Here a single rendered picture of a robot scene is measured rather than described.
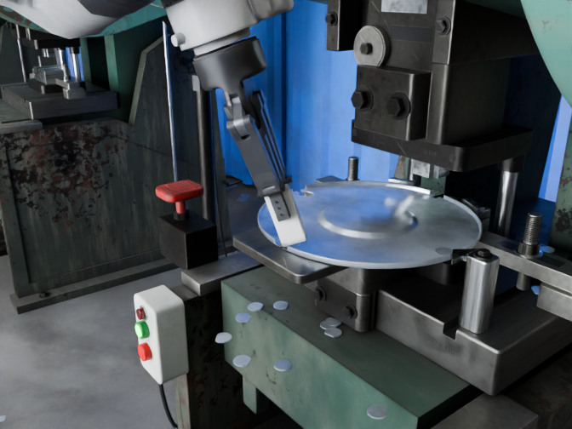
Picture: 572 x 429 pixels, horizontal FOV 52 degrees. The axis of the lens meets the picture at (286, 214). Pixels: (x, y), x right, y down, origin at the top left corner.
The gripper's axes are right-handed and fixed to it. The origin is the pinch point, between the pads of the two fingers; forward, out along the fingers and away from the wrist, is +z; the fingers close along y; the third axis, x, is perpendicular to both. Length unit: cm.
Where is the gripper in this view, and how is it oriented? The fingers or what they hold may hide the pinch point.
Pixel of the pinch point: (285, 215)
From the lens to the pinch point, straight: 68.6
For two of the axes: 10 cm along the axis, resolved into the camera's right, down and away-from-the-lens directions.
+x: 9.4, -2.7, -1.9
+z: 3.2, 8.9, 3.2
